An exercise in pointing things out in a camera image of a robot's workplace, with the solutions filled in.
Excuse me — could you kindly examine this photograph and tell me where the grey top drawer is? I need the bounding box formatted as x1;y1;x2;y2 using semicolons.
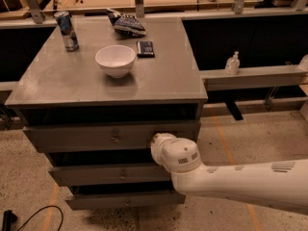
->
24;120;200;153

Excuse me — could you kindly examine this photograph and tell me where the grey drawer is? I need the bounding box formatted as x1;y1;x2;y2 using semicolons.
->
49;149;169;187
66;181;185;210
24;120;200;153

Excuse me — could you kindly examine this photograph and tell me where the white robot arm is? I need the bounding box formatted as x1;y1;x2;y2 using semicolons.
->
151;133;308;215

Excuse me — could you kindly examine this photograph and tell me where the grey drawer cabinet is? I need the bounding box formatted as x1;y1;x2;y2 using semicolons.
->
6;16;207;113

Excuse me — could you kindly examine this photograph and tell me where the grey middle drawer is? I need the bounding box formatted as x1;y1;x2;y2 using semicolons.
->
49;149;169;187

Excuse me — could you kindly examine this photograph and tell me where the grey bottom drawer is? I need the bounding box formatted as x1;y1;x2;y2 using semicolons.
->
66;181;185;210

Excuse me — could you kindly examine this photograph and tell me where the white bowl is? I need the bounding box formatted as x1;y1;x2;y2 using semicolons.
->
95;45;136;78

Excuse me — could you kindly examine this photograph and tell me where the dark blue snack bar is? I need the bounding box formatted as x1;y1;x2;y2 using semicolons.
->
137;41;155;58

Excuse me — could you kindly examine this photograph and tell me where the blue white chip bag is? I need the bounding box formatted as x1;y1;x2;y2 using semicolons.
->
107;9;146;38

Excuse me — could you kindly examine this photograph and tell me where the blue silver drink can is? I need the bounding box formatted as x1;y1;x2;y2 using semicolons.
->
54;11;79;51

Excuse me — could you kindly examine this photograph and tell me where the black plug on floor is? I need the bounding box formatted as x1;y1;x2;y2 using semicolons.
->
2;210;17;231

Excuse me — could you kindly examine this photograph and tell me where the black cable on floor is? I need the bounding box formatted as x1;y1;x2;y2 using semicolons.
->
15;205;64;231

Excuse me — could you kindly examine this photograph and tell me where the grey metal rail shelf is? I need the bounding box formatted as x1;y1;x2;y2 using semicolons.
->
200;64;307;91

